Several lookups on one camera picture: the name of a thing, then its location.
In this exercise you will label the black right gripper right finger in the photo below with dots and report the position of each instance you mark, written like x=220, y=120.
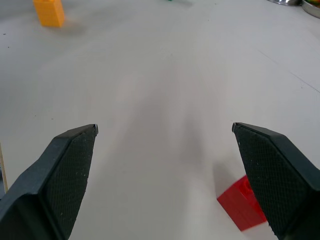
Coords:
x=272, y=180

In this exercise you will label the red toy brick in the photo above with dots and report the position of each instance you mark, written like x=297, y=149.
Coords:
x=237, y=202

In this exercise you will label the steel bowl with vegetables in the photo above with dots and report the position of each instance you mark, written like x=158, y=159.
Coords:
x=312, y=7

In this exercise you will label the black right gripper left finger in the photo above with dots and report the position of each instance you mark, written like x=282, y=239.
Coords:
x=62, y=180

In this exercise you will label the orange toy brick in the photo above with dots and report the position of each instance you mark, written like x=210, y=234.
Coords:
x=50, y=12

